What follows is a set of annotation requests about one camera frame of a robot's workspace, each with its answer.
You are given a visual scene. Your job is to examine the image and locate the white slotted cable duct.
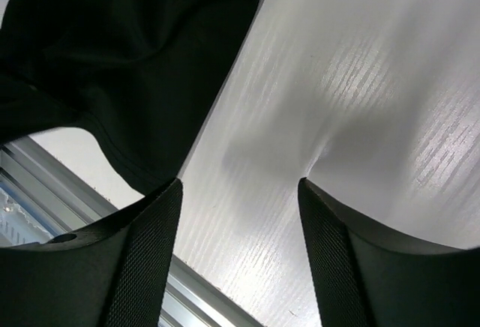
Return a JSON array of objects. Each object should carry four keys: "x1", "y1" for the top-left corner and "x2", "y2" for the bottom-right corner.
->
[{"x1": 1, "y1": 180, "x2": 53, "y2": 248}]

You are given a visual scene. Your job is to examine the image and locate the black t shirt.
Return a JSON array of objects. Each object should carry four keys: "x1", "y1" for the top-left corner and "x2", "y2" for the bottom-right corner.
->
[{"x1": 1, "y1": 0, "x2": 260, "y2": 194}]

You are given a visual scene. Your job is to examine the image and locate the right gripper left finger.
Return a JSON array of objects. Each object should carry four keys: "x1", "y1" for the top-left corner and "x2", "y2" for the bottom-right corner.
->
[{"x1": 1, "y1": 178, "x2": 182, "y2": 326}]

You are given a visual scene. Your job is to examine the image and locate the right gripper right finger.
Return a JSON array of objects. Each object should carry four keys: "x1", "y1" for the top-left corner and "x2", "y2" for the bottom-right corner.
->
[{"x1": 298, "y1": 178, "x2": 479, "y2": 326}]

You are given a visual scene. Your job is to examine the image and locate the aluminium mounting rail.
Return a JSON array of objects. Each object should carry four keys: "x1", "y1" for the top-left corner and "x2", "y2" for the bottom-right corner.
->
[{"x1": 1, "y1": 137, "x2": 256, "y2": 326}]

